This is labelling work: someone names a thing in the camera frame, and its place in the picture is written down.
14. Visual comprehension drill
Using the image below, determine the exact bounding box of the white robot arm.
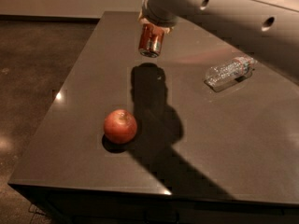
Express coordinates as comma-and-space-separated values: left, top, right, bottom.
142, 0, 299, 83

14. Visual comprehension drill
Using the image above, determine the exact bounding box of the red coke can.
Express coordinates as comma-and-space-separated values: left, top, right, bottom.
138, 23, 164, 58

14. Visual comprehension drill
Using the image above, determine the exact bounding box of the clear plastic water bottle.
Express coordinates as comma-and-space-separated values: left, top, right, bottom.
205, 56, 257, 88

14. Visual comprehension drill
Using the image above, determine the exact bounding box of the red apple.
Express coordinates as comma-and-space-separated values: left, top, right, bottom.
104, 109, 137, 145

